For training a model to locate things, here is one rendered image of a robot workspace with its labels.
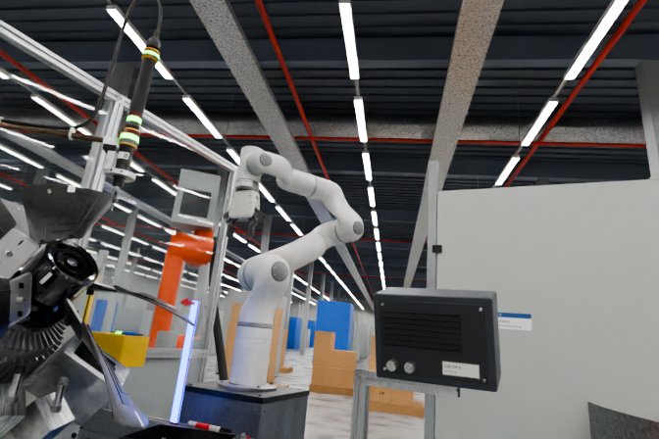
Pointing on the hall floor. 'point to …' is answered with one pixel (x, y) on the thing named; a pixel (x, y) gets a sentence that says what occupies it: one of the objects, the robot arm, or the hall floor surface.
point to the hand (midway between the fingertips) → (239, 233)
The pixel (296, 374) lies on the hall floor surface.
